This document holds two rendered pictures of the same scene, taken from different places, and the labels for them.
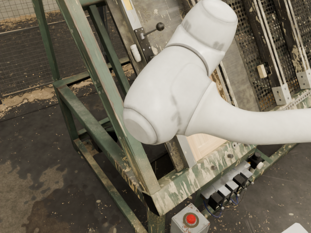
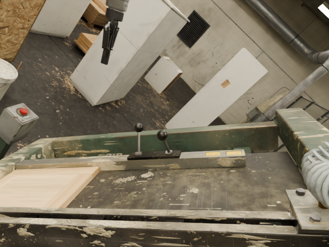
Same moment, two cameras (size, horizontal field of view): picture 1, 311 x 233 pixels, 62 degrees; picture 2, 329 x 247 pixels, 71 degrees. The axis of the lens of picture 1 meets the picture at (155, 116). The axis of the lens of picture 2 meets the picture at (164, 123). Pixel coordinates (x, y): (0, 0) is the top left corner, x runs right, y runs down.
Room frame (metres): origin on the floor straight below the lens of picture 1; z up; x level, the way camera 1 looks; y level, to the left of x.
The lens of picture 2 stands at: (1.48, -0.62, 1.83)
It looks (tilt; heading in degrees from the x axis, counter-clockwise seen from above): 22 degrees down; 123
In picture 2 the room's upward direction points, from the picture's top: 45 degrees clockwise
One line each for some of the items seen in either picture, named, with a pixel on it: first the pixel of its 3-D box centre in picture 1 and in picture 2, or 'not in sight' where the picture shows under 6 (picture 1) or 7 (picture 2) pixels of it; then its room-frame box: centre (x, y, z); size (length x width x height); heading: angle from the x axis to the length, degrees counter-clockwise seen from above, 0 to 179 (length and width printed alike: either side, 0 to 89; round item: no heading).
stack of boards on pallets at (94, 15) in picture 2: not in sight; (107, 16); (-4.91, 3.05, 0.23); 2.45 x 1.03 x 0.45; 119
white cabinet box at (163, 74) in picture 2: not in sight; (163, 75); (-2.44, 3.74, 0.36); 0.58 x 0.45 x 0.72; 29
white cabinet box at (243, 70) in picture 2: not in sight; (213, 99); (-0.77, 3.42, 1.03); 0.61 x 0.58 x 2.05; 119
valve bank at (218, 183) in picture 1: (234, 185); not in sight; (0.82, -0.46, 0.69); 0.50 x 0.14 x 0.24; 127
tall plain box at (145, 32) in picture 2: not in sight; (129, 49); (-1.33, 1.56, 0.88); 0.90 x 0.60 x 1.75; 119
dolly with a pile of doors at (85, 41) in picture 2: not in sight; (93, 48); (-2.48, 1.77, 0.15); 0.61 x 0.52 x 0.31; 119
